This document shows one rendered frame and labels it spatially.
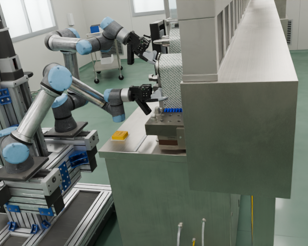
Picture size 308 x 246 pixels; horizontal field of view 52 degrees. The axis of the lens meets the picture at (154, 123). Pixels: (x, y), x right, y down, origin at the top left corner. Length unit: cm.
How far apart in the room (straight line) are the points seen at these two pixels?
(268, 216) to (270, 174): 20
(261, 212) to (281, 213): 163
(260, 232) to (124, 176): 87
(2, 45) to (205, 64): 140
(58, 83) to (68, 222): 113
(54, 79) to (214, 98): 101
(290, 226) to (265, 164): 173
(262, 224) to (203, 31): 58
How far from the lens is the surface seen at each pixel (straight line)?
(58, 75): 160
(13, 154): 167
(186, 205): 168
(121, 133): 175
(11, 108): 202
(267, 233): 103
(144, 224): 185
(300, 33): 723
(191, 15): 71
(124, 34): 173
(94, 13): 804
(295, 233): 247
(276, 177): 82
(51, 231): 237
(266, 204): 96
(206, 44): 72
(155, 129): 155
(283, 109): 74
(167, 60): 164
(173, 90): 166
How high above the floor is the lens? 166
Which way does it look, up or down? 24 degrees down
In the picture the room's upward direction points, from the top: 7 degrees counter-clockwise
